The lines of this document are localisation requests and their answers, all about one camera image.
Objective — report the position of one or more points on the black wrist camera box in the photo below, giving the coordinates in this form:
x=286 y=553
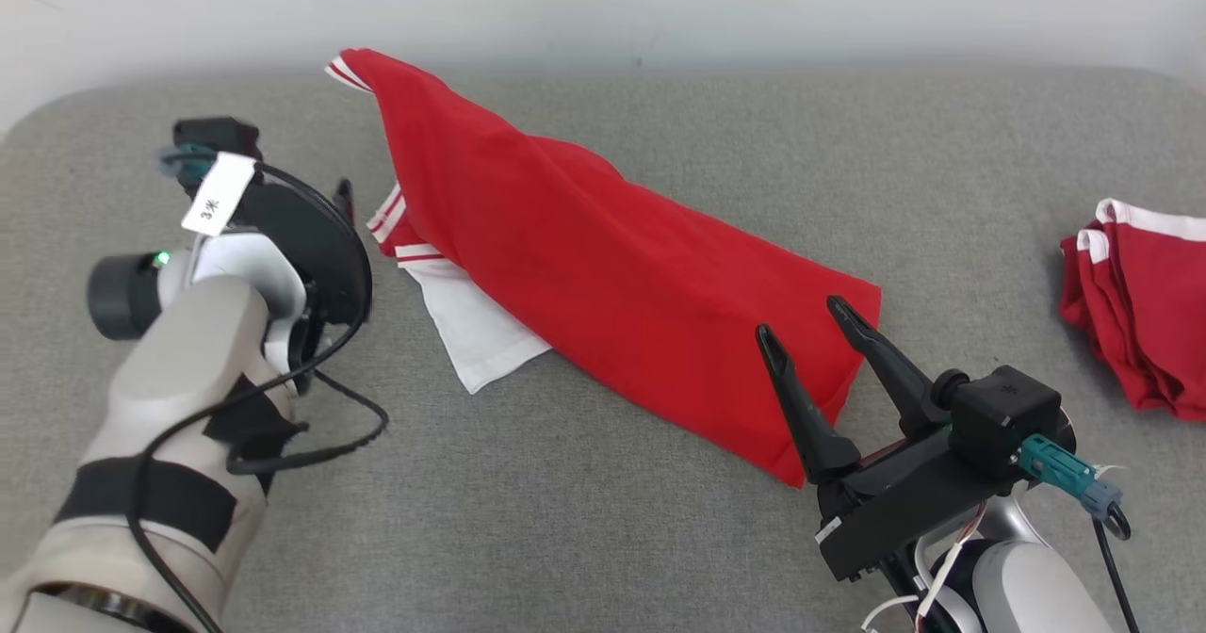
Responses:
x=1003 y=416
x=221 y=134

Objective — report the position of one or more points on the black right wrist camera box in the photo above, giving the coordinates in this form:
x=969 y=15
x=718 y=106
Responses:
x=1003 y=416

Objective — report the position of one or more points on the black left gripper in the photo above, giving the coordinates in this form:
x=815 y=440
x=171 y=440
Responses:
x=316 y=256

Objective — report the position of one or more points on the red white basketball jersey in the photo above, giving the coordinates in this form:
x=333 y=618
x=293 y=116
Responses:
x=584 y=266

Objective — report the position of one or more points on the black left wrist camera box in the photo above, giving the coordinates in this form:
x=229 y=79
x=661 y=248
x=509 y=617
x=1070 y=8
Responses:
x=221 y=134

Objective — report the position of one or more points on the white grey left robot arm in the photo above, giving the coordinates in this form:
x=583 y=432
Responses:
x=179 y=407

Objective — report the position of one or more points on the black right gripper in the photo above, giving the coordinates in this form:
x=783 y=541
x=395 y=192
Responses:
x=895 y=511

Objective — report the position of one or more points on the red white basketball shorts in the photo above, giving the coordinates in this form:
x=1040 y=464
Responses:
x=1149 y=313

